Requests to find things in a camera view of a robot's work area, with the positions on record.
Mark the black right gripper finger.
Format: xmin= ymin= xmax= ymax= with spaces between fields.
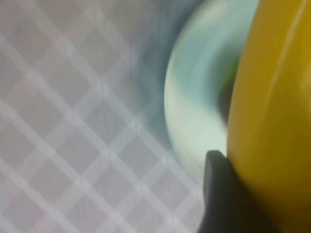
xmin=198 ymin=150 xmax=280 ymax=233

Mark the pale green round plate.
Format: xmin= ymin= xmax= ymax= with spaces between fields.
xmin=163 ymin=0 xmax=262 ymax=175

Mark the gray checked tablecloth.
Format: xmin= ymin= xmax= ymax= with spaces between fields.
xmin=0 ymin=0 xmax=209 ymax=233

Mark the yellow toy banana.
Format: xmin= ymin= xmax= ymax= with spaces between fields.
xmin=225 ymin=0 xmax=311 ymax=233

